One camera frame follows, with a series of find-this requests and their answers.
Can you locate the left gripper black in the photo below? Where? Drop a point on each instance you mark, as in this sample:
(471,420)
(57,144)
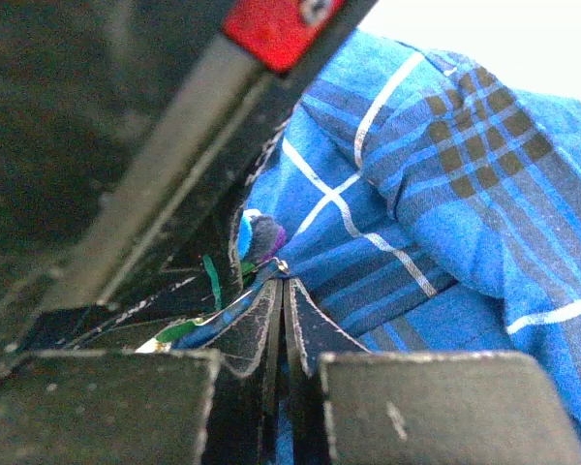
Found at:
(131,133)

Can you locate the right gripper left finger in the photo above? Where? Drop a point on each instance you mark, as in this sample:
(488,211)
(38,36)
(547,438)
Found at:
(217,405)

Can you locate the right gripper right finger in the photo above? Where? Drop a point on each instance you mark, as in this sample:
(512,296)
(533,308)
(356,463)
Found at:
(349,405)

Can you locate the colourful flower plush brooch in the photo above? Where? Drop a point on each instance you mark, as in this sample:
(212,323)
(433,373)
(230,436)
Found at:
(259,239)

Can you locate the blue plaid shirt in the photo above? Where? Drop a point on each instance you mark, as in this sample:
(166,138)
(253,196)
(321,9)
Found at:
(430,208)

